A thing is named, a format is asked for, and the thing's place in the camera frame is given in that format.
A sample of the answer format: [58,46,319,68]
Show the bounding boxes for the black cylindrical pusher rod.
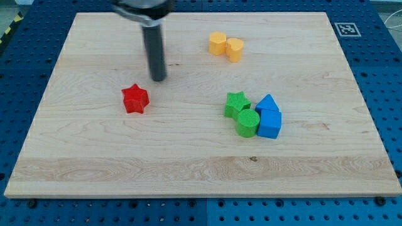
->
[141,24,167,82]

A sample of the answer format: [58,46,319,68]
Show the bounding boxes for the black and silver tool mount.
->
[111,0,175,27]

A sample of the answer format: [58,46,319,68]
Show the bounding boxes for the red star block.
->
[121,83,149,114]

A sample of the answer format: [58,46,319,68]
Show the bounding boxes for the yellow hexagon block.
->
[209,31,227,55]

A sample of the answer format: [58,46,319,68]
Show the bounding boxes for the green star block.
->
[224,91,251,121]

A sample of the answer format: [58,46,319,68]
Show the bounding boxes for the yellow heart block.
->
[225,38,244,63]

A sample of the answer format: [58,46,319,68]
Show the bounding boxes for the green cylinder block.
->
[236,109,260,138]

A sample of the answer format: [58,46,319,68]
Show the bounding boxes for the light wooden board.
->
[4,12,401,199]

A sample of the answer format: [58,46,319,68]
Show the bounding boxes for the blue triangle block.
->
[255,94,280,114]

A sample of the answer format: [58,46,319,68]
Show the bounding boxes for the blue cube block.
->
[257,109,282,139]

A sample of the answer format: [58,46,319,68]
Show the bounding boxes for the white fiducial marker tag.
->
[334,23,361,37]

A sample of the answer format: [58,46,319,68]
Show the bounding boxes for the white cable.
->
[383,8,402,32]

